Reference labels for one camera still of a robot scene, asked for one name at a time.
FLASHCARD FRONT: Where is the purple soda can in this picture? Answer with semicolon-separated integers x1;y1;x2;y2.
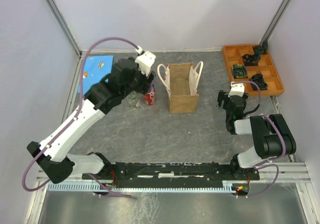
147;80;155;94

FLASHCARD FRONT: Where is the red soda can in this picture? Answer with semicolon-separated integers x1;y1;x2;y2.
144;92;156;105

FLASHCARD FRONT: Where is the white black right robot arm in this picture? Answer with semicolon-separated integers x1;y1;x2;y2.
217;90;297;179

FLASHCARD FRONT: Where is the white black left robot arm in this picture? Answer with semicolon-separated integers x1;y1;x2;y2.
27;53;156;184

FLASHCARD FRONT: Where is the blue green rolled sock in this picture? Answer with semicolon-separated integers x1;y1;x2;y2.
231;64;248;79

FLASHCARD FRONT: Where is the orange wooden compartment tray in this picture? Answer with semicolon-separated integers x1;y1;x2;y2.
222;45;285;96

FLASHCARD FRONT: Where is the black rolled sock upper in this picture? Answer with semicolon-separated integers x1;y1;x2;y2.
242;46;267;66

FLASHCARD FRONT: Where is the blue cartoon print cloth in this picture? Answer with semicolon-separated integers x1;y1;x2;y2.
82;55;114;95

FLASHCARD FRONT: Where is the dark rolled sock top corner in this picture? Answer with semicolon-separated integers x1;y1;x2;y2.
261;40;268;50

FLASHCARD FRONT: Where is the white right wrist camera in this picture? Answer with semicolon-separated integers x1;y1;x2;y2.
228;82;245;97

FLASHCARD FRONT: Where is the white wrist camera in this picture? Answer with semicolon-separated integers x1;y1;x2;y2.
228;82;245;97
134;46;156;77

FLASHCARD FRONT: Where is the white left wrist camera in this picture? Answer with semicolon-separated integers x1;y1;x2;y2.
134;46;156;77

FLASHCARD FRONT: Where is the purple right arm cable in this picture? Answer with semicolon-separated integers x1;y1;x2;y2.
231;80;287;198

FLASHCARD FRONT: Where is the aluminium frame post right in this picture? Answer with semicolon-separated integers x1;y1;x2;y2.
259;0;292;44

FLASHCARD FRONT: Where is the blue slotted cable duct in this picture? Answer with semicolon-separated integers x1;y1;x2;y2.
46;181;237;192

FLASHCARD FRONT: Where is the aluminium frame rail front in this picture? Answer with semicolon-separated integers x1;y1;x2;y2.
36;161;312;183

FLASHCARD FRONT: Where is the aluminium frame rail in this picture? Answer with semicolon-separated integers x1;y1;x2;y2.
34;0;87;162
36;161;312;183

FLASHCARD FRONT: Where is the aluminium frame rail left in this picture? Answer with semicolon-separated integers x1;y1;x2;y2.
34;0;87;162

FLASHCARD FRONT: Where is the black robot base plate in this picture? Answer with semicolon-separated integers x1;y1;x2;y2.
93;160;260;189

